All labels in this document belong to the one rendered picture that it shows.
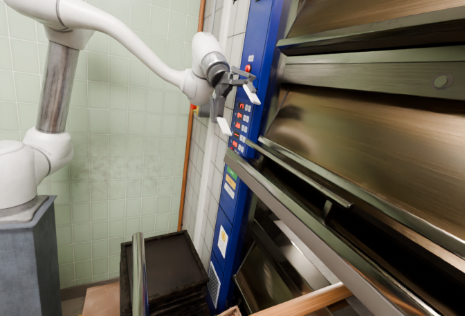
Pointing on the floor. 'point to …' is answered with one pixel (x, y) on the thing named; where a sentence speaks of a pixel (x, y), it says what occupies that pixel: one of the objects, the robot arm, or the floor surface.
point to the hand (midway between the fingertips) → (239, 117)
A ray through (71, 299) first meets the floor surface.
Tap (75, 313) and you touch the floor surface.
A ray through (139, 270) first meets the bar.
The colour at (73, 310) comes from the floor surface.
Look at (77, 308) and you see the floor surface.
